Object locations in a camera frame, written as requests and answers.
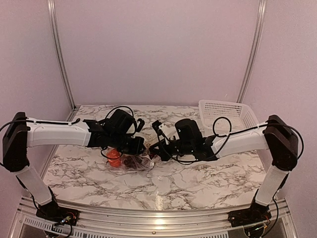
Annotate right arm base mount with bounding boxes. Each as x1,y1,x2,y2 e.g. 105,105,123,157
228,208,272,227

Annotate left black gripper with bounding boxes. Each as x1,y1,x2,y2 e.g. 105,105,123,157
109,131,146,156

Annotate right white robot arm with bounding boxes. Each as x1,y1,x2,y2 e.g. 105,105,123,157
149,115,304,222

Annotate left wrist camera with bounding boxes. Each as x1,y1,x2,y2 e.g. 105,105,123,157
133,119,145,134

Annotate left aluminium frame post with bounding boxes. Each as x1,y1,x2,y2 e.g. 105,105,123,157
47,0,76,111

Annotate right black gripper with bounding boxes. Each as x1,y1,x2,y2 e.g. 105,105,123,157
149,138,194,161

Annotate clear zip top bag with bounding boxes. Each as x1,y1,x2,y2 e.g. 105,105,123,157
101,148,155,171

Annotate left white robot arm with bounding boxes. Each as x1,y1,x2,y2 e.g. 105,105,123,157
0,108,146,221

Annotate right aluminium frame post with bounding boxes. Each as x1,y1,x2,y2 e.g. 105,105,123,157
236,0,267,103

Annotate aluminium frame post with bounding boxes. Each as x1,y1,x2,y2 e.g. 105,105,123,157
47,0,76,111
236,0,267,103

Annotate white plastic basket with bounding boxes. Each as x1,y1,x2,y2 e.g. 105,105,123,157
199,100,259,136

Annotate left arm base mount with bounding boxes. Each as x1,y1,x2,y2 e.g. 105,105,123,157
36,206,79,226

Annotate front aluminium rail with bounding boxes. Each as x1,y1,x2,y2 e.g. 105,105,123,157
9,195,300,238

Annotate purple fake grapes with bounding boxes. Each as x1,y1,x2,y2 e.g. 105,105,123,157
123,156,150,171

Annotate orange fake pepper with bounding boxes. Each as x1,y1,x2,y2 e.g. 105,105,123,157
106,149,122,168

